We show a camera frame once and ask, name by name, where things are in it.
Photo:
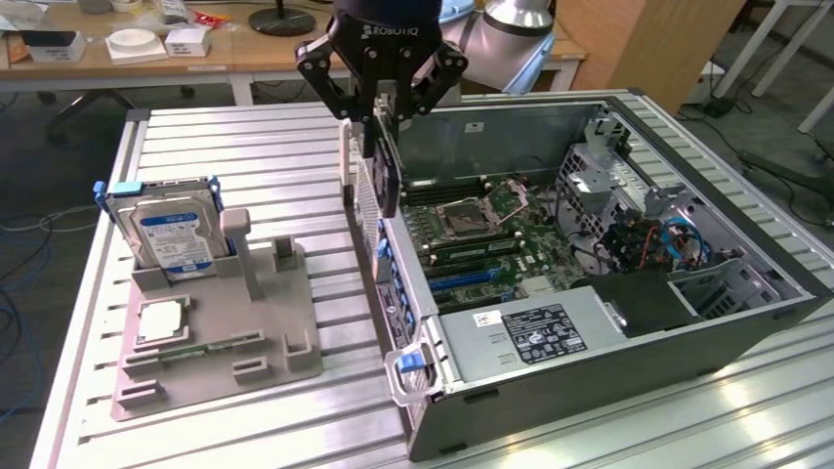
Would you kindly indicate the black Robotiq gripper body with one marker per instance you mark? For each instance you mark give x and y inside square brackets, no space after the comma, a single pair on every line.
[387,46]

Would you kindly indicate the graphics card with metal bracket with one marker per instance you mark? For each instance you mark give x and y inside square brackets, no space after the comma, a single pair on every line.
[387,185]

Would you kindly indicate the blue expansion slot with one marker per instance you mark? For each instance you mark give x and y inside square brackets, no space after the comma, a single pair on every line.
[459,280]

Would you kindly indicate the wooden desk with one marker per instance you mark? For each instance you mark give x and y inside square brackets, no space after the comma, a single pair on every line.
[260,58]

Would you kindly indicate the black round lamp base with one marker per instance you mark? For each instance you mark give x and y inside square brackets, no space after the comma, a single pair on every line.
[280,24]

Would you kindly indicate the red packet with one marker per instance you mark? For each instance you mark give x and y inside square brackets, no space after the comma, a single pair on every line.
[211,20]

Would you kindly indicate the small white carton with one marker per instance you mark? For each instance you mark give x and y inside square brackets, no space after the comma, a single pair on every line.
[186,44]

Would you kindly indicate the grey plastic pouch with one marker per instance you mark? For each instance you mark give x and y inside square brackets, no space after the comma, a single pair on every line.
[172,12]

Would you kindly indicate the white round dish on box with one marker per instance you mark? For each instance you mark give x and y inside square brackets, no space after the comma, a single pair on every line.
[134,46]

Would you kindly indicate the metal socket cover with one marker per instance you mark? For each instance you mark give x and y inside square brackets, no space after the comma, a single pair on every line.
[509,198]

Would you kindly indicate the wooden cabinet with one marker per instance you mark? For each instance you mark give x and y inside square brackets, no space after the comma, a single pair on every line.
[651,49]

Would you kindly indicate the CPU socket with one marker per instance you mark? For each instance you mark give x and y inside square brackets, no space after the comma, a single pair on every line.
[466,220]

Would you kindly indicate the black office chair base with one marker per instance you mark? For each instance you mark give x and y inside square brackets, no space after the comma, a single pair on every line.
[98,100]

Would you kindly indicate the perforated metal drive cage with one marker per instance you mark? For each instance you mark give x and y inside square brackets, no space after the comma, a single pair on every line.
[586,195]

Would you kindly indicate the grey cup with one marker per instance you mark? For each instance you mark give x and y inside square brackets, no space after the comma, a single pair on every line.
[96,7]

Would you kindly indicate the installed dark RAM stick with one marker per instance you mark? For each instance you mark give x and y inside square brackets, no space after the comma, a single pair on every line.
[475,249]

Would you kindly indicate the white box with black lid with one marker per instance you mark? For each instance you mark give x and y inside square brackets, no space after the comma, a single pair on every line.
[55,51]

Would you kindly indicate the green motherboard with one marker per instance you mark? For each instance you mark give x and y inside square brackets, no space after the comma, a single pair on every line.
[541,254]

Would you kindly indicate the small black floor box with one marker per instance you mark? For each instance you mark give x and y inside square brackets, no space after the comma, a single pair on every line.
[717,107]

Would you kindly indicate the hard disk in blue carrier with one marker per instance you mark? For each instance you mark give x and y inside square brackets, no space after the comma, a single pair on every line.
[172,239]

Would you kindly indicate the black stand base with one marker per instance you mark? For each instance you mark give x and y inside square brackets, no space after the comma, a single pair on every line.
[794,171]

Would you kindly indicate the black plastic air shroud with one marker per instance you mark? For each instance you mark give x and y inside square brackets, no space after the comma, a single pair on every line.
[645,303]

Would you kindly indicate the silver CPU chip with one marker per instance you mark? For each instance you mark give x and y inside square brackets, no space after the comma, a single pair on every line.
[159,322]

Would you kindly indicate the grey power supply unit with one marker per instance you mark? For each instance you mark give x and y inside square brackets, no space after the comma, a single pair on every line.
[475,356]

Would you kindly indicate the metal disk bay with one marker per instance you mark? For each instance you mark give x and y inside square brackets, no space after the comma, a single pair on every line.
[717,288]

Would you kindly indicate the blue case release latch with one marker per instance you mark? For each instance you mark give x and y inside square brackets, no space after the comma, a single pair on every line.
[408,364]

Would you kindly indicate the green loose RAM stick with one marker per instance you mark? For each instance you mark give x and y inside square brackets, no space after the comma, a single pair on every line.
[195,351]

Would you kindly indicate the grey printed parts rack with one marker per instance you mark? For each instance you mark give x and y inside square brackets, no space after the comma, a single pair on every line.
[215,381]

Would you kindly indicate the open dark PC case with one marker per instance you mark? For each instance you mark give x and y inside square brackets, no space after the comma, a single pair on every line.
[586,391]

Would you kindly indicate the white table frame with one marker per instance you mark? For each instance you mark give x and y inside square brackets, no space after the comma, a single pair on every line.
[746,51]

